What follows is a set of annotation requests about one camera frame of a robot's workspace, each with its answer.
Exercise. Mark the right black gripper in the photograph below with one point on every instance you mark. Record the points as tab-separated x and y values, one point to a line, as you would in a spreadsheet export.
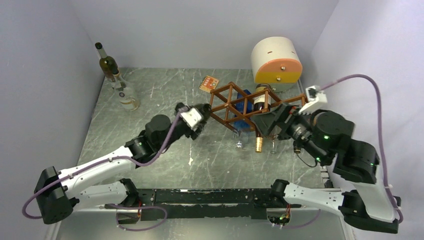
283	118

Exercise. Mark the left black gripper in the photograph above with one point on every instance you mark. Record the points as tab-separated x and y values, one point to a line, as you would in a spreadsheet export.
193	134

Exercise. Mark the dark gold-capped wine bottle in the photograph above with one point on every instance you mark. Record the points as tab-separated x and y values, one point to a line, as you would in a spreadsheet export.
260	103

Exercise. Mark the clear square black-capped bottle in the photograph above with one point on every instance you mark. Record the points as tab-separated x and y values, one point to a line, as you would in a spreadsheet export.
276	137

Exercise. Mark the clear round liquor bottle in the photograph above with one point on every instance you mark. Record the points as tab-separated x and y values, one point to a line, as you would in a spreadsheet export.
124	92

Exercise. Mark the olive green wine bottle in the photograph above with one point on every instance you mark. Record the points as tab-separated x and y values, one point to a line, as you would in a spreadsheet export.
106	62

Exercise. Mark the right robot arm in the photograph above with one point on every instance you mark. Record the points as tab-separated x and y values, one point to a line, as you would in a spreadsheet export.
327	137

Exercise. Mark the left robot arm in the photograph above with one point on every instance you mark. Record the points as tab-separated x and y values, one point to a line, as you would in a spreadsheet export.
59	193

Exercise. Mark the brown wooden wine rack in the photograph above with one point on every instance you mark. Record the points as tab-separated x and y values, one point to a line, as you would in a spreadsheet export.
230	104

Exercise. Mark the small orange card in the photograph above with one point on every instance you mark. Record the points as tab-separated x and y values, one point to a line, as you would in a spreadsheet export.
209	84

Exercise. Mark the cream orange cylinder container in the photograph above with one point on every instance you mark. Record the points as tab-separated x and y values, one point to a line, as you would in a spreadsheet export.
274	60

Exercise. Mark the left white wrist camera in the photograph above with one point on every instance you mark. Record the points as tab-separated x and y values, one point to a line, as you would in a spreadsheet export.
192	118

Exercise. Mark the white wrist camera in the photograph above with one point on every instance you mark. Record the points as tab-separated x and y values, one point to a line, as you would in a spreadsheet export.
316	100
192	118

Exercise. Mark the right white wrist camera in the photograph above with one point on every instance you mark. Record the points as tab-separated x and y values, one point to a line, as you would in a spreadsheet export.
316	100

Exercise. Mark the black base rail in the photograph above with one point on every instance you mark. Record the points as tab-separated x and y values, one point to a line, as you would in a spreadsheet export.
204	203

